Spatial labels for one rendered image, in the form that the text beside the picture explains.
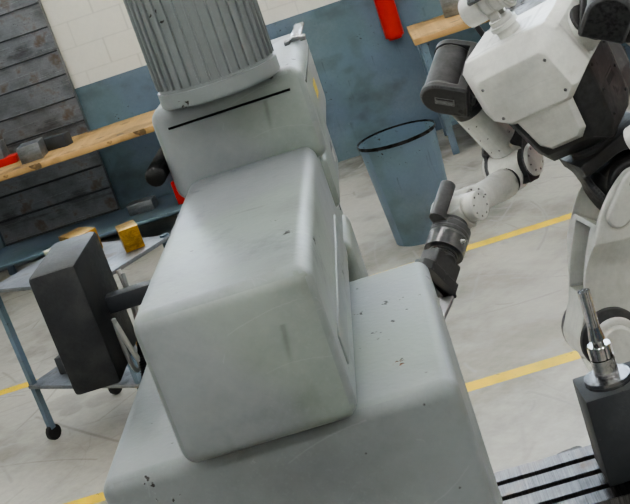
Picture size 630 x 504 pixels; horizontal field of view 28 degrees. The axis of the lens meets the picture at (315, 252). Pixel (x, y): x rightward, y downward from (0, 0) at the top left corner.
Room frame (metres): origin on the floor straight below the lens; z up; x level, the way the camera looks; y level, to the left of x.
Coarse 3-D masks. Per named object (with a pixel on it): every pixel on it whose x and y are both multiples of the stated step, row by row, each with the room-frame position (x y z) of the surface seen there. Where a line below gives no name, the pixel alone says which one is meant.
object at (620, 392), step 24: (576, 384) 2.23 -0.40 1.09; (600, 384) 2.17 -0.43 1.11; (624, 384) 2.16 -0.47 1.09; (600, 408) 2.14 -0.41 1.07; (624, 408) 2.14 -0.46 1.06; (600, 432) 2.15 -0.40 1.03; (624, 432) 2.14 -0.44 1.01; (600, 456) 2.16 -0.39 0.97; (624, 456) 2.14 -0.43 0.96; (624, 480) 2.14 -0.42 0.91
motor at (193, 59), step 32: (128, 0) 1.97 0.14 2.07; (160, 0) 1.93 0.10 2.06; (192, 0) 1.92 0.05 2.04; (224, 0) 1.94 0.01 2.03; (256, 0) 2.00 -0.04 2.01; (160, 32) 1.93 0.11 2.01; (192, 32) 1.92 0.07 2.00; (224, 32) 1.93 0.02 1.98; (256, 32) 1.96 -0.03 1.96; (160, 64) 1.96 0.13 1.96; (192, 64) 1.92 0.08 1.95; (224, 64) 1.92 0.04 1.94; (256, 64) 1.94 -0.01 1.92; (160, 96) 1.98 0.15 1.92; (192, 96) 1.93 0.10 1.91; (224, 96) 1.92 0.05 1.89
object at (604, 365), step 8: (608, 352) 2.18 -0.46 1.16; (592, 360) 2.19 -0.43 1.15; (600, 360) 2.18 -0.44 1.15; (608, 360) 2.18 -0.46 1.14; (592, 368) 2.20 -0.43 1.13; (600, 368) 2.18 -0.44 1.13; (608, 368) 2.18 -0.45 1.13; (616, 368) 2.19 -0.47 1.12; (600, 376) 2.19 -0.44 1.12; (608, 376) 2.18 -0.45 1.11
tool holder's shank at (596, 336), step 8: (584, 288) 2.21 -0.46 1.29; (584, 296) 2.19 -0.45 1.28; (584, 304) 2.19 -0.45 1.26; (592, 304) 2.19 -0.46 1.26; (584, 312) 2.20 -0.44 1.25; (592, 312) 2.19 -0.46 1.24; (592, 320) 2.19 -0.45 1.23; (592, 328) 2.19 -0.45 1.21; (600, 328) 2.19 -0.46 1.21; (592, 336) 2.19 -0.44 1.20; (600, 336) 2.19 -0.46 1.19; (592, 344) 2.20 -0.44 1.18; (600, 344) 2.19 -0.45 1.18
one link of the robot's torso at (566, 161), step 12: (624, 120) 2.65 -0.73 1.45; (612, 144) 2.60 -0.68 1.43; (624, 144) 2.60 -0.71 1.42; (576, 156) 2.64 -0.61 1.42; (588, 156) 2.61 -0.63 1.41; (600, 156) 2.59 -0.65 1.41; (612, 156) 2.60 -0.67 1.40; (576, 168) 2.62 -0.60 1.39; (588, 168) 2.59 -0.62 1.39; (588, 180) 2.62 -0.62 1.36; (588, 192) 2.67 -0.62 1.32; (600, 192) 2.61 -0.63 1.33; (600, 204) 2.64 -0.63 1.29
